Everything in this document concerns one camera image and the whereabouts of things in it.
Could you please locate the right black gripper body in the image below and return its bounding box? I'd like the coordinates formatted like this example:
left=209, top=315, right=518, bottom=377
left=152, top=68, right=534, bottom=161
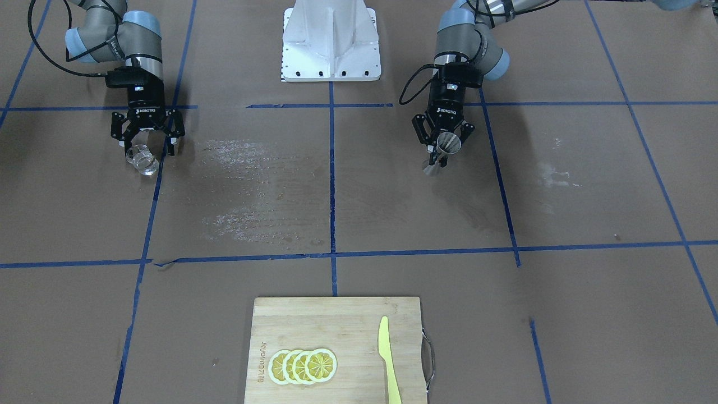
left=126, top=71, right=167, bottom=131

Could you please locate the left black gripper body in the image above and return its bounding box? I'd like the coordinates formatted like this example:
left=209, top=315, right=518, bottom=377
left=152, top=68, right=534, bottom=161
left=426, top=64, right=468, bottom=132

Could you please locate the steel jigger measuring cup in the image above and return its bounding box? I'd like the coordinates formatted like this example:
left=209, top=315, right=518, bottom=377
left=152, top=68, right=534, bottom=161
left=422, top=131, right=462, bottom=176

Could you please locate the clear glass cup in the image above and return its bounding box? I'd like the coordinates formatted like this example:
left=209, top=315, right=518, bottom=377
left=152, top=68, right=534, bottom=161
left=125, top=145, right=159, bottom=176

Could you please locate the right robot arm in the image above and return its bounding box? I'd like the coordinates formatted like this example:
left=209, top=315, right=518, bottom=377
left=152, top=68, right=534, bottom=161
left=65, top=1, right=185, bottom=156

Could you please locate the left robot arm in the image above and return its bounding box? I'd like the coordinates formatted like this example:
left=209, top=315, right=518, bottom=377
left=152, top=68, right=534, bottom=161
left=412, top=1, right=716, bottom=164

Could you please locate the wooden cutting board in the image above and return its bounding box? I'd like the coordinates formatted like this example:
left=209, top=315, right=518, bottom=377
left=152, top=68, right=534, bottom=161
left=244, top=297, right=428, bottom=403

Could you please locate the yellow plastic knife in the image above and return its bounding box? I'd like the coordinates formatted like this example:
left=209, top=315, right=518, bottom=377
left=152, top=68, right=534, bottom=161
left=378, top=315, right=402, bottom=403

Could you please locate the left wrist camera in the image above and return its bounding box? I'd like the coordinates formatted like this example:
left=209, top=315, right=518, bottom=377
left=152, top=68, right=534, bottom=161
left=443, top=62, right=483, bottom=89

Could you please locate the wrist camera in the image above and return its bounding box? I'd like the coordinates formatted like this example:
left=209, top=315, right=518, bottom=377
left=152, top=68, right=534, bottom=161
left=443, top=62, right=483, bottom=89
left=105, top=66, right=149, bottom=89

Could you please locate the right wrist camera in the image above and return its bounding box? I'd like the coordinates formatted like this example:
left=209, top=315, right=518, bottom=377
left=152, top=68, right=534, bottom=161
left=105, top=66, right=149, bottom=89

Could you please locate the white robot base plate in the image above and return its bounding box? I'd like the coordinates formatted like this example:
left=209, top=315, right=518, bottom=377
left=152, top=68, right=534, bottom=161
left=280, top=1, right=382, bottom=82

